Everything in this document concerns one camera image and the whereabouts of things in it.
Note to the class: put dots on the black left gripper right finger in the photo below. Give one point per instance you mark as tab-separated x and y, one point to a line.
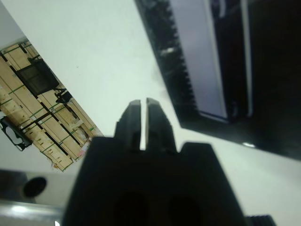
160	129

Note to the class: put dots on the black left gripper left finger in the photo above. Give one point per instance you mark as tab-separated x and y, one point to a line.
130	127

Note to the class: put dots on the black box lid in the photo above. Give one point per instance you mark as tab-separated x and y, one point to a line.
270	82

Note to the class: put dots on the wooden crate stack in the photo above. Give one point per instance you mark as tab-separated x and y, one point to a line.
58	131

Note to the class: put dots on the black office chair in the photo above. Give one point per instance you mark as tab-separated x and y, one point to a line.
35	77

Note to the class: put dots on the black framed fan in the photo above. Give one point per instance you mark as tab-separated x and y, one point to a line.
22	143

